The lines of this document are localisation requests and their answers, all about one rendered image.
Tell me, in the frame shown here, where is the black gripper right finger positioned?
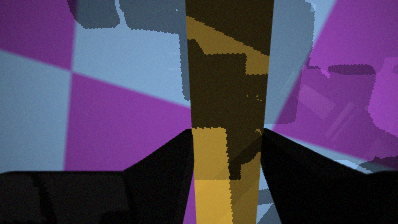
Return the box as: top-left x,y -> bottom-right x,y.
260,128 -> 398,224

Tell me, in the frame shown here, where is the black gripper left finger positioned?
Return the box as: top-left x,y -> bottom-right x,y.
0,129 -> 194,224

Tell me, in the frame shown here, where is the yellow bar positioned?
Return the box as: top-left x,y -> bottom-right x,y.
185,0 -> 274,224

